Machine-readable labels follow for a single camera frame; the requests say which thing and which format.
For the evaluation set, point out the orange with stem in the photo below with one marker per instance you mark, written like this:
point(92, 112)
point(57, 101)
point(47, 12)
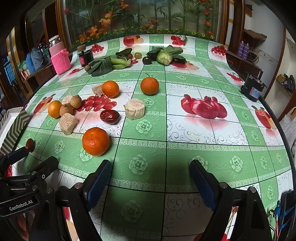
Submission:
point(149, 86)

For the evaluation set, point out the small orange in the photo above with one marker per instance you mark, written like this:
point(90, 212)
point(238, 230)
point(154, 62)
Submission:
point(54, 109)

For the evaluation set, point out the green bananas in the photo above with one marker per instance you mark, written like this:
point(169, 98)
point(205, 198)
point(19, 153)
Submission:
point(119, 63)

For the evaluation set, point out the wooden wall shelf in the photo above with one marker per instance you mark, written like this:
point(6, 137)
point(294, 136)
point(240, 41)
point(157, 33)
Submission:
point(247, 64)

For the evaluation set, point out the floral bamboo wall panel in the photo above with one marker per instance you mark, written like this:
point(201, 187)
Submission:
point(148, 16)

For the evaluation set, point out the brown longan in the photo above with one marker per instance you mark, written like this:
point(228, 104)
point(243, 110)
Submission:
point(66, 110)
point(75, 101)

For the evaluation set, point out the black electric motor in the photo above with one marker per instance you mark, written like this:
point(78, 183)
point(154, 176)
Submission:
point(253, 87)

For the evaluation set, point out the chevron-patterned white box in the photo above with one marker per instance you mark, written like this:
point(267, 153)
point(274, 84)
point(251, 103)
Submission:
point(16, 125)

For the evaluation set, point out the purple bottle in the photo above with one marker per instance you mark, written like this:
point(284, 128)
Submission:
point(246, 51)
point(242, 49)

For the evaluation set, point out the dark green leaf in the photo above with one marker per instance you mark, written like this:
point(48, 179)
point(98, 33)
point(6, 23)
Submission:
point(101, 66)
point(123, 52)

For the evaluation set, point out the green fruit-print tablecloth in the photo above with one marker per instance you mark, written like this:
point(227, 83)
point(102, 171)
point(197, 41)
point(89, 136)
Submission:
point(150, 148)

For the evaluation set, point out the pink bottle with knit sleeve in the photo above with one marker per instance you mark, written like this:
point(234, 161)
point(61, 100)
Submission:
point(60, 61)

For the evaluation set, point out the black and blue device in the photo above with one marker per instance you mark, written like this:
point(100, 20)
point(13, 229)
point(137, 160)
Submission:
point(285, 208)

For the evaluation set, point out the small brown fruit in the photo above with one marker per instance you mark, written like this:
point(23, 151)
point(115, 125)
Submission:
point(130, 55)
point(87, 68)

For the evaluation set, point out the round puffed rice cake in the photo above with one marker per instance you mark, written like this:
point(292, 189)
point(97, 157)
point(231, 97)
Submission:
point(134, 108)

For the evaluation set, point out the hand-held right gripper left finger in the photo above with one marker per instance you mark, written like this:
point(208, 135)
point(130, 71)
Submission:
point(99, 185)

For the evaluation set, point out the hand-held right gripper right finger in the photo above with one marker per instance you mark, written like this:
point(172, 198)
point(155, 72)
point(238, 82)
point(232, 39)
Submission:
point(203, 185)

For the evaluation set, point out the blue plastic jug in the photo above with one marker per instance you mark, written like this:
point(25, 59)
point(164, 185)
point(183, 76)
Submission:
point(30, 61)

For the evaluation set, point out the dark eggplant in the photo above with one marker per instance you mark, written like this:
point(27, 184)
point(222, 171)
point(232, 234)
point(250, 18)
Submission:
point(179, 61)

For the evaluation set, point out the wooden side cabinet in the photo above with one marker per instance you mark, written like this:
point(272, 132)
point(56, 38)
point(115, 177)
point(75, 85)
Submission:
point(41, 74)

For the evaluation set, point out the dark jar with cork lid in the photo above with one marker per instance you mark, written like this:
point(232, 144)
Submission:
point(86, 58)

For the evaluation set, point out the dark purple plum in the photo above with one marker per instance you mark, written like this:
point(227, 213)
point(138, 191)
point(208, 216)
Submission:
point(146, 60)

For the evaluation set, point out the green grape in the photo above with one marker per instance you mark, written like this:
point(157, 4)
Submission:
point(138, 55)

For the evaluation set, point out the red date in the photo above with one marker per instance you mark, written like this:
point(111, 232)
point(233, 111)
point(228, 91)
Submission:
point(109, 115)
point(29, 144)

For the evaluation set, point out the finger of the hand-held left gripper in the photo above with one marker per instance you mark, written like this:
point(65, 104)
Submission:
point(16, 154)
point(46, 165)

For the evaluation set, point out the large orange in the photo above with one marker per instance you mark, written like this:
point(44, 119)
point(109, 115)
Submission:
point(95, 141)

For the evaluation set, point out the bok choy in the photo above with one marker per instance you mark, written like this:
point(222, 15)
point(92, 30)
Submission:
point(165, 55)

